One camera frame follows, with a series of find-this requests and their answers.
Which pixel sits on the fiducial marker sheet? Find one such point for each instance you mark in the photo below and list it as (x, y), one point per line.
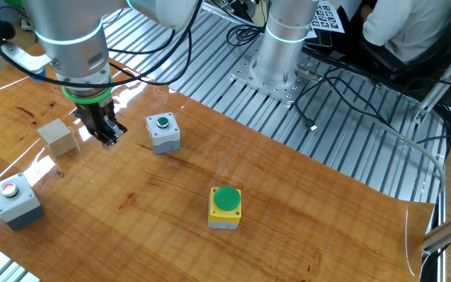
(327, 17)

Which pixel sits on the wood grain table mat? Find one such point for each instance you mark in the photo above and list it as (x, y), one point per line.
(288, 219)

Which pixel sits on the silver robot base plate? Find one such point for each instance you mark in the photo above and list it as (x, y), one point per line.
(288, 92)

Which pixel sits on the person in white shirt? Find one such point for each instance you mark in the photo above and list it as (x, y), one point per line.
(413, 27)

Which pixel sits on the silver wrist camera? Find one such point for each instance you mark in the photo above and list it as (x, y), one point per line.
(22, 56)

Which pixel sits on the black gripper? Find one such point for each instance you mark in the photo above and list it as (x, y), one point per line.
(92, 111)

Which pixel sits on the black background equipment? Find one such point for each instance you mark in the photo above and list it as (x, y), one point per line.
(245, 11)

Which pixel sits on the aluminium extrusion profile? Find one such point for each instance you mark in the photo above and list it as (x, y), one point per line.
(437, 92)
(448, 231)

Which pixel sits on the grey box small green button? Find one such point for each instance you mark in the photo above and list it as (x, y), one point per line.
(167, 137)

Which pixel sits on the small wooden block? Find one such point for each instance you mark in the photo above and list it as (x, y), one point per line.
(59, 139)

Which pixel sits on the yellow box green mushroom button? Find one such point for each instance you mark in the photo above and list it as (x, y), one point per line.
(227, 197)

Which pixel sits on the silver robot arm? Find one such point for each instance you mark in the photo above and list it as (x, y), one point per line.
(73, 23)

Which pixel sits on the green plastic object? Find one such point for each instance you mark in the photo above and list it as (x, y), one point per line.
(14, 3)

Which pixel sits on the grey box red button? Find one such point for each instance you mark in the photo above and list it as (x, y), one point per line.
(18, 207)

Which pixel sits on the black office chair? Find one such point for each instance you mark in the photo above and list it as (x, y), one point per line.
(378, 58)

